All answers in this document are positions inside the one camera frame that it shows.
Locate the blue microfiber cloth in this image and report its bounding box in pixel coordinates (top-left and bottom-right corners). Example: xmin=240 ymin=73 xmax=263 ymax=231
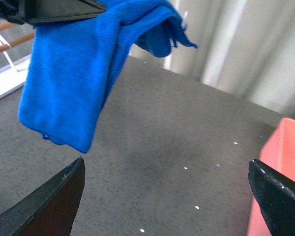
xmin=18 ymin=0 xmax=193 ymax=153

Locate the white pleated curtain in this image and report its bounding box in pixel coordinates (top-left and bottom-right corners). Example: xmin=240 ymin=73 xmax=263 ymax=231
xmin=130 ymin=0 xmax=295 ymax=119

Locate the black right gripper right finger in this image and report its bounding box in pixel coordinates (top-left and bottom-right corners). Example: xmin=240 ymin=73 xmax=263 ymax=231
xmin=248 ymin=159 xmax=295 ymax=236

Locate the pink plastic bin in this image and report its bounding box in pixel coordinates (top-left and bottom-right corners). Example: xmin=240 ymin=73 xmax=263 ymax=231
xmin=247 ymin=118 xmax=295 ymax=236

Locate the white rack with wooden bars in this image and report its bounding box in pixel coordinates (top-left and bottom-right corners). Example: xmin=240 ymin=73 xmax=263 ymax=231
xmin=0 ymin=20 xmax=35 ymax=99

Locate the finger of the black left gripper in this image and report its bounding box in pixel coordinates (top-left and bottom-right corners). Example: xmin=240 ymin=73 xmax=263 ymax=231
xmin=0 ymin=0 xmax=107 ymax=25

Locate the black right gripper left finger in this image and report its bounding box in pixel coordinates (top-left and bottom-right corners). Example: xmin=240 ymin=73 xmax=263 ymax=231
xmin=0 ymin=157 xmax=86 ymax=236

